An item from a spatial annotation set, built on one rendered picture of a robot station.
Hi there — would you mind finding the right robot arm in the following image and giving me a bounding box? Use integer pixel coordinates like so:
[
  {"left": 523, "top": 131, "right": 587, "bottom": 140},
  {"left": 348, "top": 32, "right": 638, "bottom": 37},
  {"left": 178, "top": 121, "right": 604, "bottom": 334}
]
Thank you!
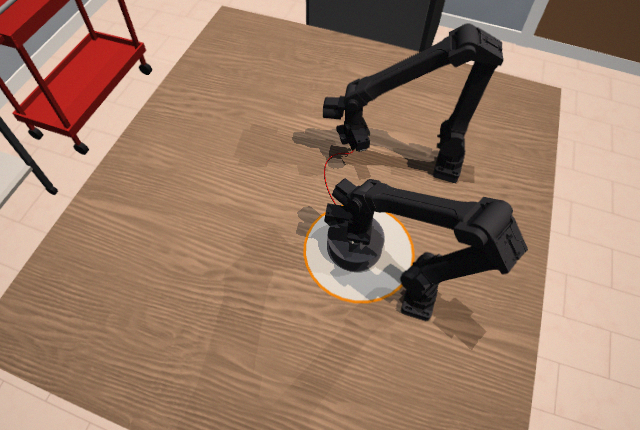
[{"left": 323, "top": 23, "right": 504, "bottom": 179}]

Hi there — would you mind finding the white flat circular area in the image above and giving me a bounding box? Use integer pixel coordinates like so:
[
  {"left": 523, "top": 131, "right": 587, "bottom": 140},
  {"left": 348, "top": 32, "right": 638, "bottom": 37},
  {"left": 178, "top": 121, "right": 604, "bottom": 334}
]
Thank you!
[{"left": 306, "top": 212, "right": 412, "bottom": 301}]

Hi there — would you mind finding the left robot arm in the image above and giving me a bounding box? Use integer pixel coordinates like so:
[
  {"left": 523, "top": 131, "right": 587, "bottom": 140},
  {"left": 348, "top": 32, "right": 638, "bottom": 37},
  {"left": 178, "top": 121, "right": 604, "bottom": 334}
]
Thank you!
[{"left": 324, "top": 178, "right": 528, "bottom": 320}]

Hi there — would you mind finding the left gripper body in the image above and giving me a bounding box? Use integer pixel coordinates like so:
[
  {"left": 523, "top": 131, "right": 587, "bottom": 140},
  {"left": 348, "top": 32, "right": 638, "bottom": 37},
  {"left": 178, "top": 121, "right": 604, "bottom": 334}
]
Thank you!
[{"left": 347, "top": 216, "right": 373, "bottom": 245}]

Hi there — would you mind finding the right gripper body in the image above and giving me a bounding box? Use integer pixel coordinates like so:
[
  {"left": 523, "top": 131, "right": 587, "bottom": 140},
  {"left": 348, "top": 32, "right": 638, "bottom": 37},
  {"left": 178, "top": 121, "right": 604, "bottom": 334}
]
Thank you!
[{"left": 336, "top": 120, "right": 370, "bottom": 144}]

